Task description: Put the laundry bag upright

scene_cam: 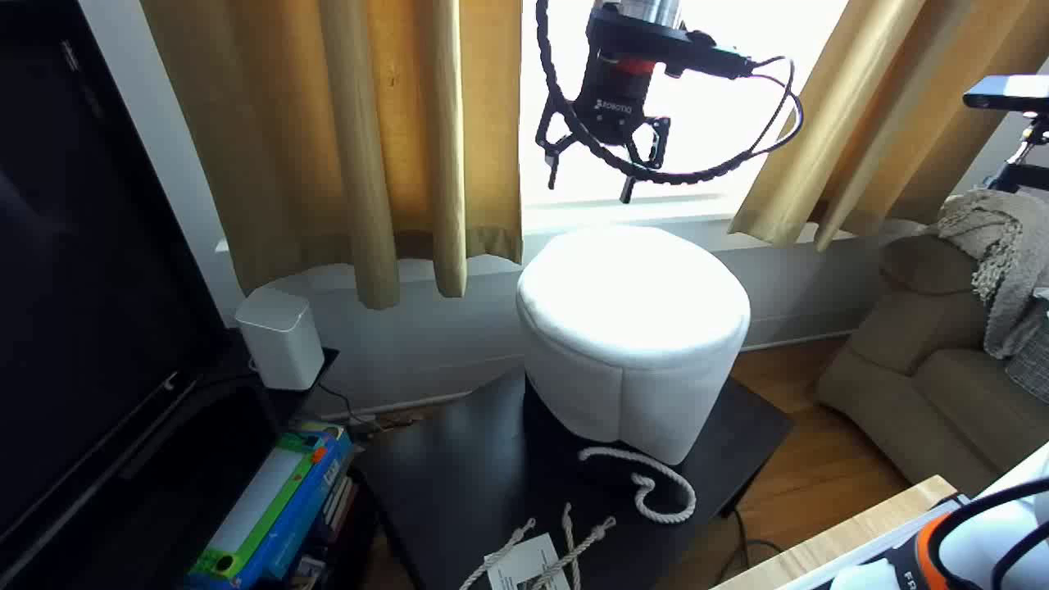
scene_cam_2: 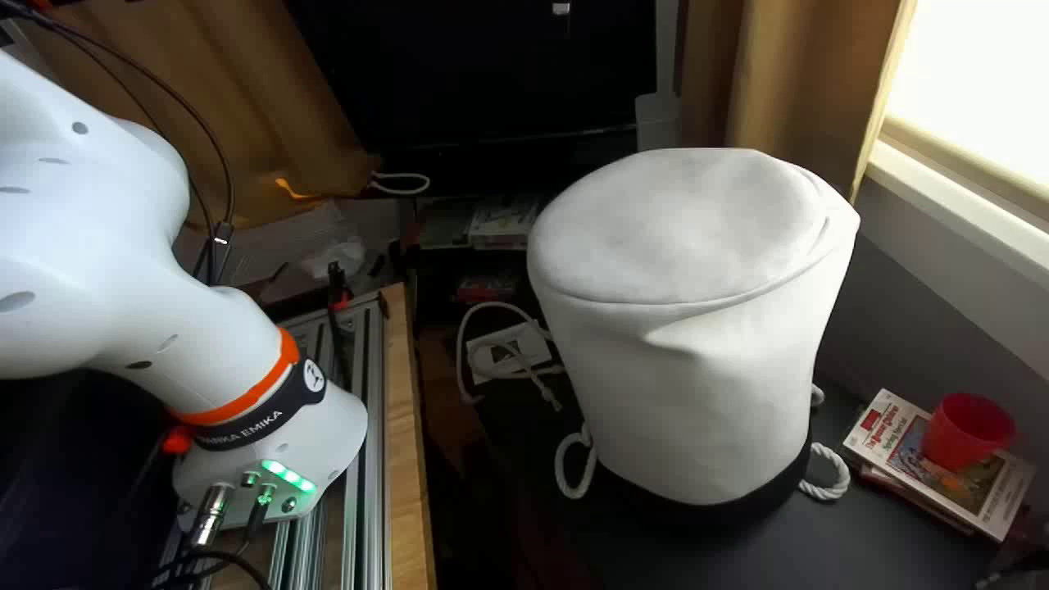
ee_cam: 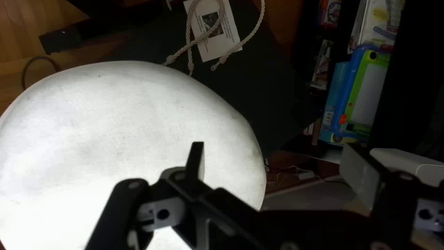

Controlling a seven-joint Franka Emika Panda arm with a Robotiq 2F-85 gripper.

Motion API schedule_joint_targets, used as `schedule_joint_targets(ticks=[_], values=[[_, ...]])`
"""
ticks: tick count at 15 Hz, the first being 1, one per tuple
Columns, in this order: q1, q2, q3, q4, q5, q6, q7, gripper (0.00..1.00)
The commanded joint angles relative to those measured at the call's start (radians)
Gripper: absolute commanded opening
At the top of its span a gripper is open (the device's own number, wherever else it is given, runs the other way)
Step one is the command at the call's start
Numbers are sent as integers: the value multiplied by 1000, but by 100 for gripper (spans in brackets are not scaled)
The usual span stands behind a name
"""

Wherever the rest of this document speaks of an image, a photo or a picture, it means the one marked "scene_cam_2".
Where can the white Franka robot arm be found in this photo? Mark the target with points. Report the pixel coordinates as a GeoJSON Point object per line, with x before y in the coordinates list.
{"type": "Point", "coordinates": [101, 274]}

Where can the red plastic cup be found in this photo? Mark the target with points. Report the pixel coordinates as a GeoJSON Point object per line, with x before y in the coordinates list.
{"type": "Point", "coordinates": [967, 427]}

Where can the white power adapter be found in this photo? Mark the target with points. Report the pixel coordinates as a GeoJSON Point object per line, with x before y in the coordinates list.
{"type": "Point", "coordinates": [505, 347]}

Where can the white laundry bag black rim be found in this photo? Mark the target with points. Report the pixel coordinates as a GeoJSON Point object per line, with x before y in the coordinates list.
{"type": "Point", "coordinates": [689, 329]}

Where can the golden tan curtain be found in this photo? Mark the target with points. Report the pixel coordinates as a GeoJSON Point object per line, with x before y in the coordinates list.
{"type": "Point", "coordinates": [788, 77]}

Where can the black flat screen television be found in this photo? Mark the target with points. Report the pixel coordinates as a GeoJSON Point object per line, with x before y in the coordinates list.
{"type": "Point", "coordinates": [479, 66]}

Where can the wooden robot table board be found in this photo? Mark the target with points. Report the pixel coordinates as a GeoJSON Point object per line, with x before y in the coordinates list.
{"type": "Point", "coordinates": [407, 460]}

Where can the crumpled white tissue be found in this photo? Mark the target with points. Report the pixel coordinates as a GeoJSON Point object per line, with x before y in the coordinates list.
{"type": "Point", "coordinates": [334, 259]}

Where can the red black clamp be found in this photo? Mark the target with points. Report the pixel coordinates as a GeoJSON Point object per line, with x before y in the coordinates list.
{"type": "Point", "coordinates": [340, 288]}

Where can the brown fabric sheet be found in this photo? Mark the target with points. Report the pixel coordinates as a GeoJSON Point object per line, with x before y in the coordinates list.
{"type": "Point", "coordinates": [242, 100]}

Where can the aluminium extrusion frame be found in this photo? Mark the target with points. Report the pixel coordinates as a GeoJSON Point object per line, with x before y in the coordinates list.
{"type": "Point", "coordinates": [354, 512]}

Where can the black television stand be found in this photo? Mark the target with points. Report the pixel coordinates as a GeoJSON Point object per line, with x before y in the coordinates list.
{"type": "Point", "coordinates": [504, 166]}

